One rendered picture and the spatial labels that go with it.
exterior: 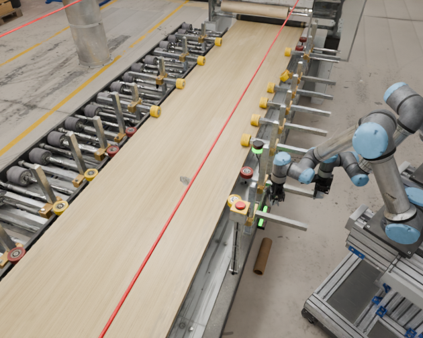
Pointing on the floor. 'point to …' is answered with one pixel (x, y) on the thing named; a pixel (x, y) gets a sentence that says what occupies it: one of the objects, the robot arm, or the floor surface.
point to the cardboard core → (262, 256)
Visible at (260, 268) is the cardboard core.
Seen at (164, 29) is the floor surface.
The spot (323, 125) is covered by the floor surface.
